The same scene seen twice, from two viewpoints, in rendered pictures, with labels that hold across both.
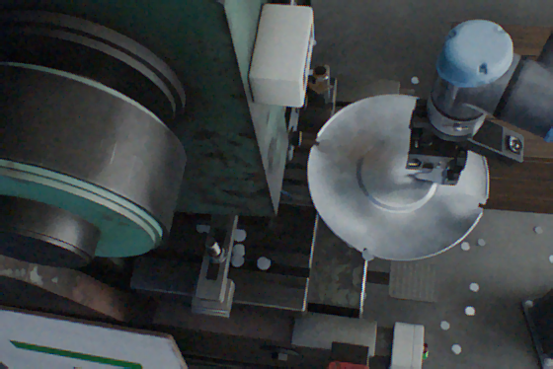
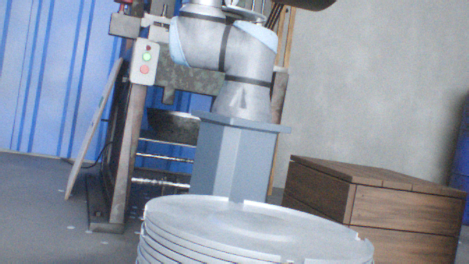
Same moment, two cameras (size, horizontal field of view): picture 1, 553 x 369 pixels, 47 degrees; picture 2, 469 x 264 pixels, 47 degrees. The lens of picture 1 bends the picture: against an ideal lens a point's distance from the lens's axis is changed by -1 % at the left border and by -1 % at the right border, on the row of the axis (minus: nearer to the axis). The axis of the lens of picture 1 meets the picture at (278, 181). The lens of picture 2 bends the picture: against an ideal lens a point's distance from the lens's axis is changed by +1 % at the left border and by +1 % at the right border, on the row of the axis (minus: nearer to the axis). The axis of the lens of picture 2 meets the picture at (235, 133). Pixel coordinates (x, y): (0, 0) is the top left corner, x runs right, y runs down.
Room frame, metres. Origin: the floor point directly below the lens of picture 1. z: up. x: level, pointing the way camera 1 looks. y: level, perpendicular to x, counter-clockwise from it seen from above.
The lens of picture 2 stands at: (-0.61, -1.73, 0.48)
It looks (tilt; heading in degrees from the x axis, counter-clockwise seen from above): 3 degrees down; 53
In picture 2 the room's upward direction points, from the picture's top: 10 degrees clockwise
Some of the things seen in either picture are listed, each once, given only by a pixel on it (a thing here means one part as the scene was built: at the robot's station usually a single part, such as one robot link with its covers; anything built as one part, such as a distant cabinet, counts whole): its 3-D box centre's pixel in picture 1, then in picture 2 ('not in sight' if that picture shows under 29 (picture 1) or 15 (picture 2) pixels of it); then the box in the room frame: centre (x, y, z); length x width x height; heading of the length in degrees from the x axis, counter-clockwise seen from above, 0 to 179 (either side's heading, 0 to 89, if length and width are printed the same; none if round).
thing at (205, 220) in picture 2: not in sight; (258, 224); (-0.17, -1.21, 0.33); 0.29 x 0.29 x 0.01
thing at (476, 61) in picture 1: (472, 71); not in sight; (0.37, -0.25, 1.09); 0.09 x 0.08 x 0.11; 49
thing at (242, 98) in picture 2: not in sight; (244, 98); (0.19, -0.66, 0.50); 0.15 x 0.15 x 0.10
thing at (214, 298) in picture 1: (215, 258); (161, 17); (0.32, 0.12, 0.76); 0.17 x 0.06 x 0.10; 160
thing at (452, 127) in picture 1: (457, 107); not in sight; (0.37, -0.24, 1.02); 0.08 x 0.08 x 0.05
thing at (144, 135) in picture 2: not in sight; (184, 140); (0.49, 0.08, 0.31); 0.43 x 0.42 x 0.01; 160
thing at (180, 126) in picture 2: not in sight; (186, 127); (0.48, 0.07, 0.36); 0.34 x 0.34 x 0.10
